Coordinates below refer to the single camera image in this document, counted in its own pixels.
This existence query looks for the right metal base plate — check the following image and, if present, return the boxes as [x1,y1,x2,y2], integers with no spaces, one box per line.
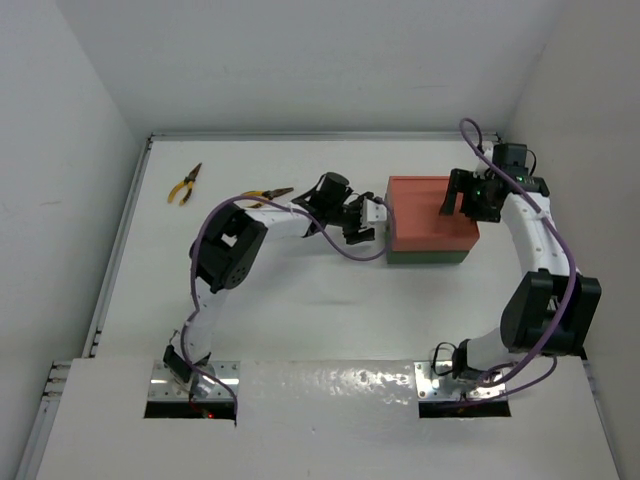
[414,360,507,404]

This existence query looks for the red drawer box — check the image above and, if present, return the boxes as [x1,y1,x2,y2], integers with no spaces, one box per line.
[386,176,480,253]

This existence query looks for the metal base plate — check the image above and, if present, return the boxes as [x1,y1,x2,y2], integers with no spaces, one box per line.
[414,360,507,404]
[147,361,241,402]

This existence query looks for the white front board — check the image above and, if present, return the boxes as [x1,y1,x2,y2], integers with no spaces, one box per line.
[38,357,617,479]

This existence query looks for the yellow long-nose pliers far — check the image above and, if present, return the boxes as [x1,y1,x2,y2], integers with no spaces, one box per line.
[167,163,202,206]

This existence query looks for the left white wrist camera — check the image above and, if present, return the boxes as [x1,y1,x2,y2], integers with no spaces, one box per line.
[361,199,388,226]

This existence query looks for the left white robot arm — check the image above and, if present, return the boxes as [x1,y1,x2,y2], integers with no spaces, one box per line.
[163,172,394,385]

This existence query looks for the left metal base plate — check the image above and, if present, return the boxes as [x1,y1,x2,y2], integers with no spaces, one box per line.
[147,361,241,402]

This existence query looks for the yellow long-nose pliers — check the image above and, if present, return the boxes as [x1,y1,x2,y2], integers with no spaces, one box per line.
[243,187,294,209]
[167,163,202,206]

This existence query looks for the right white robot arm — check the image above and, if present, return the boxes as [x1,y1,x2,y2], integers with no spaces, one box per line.
[433,143,602,383]

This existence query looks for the yellow long-nose pliers near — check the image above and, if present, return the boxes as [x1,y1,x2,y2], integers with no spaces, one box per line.
[243,187,294,209]

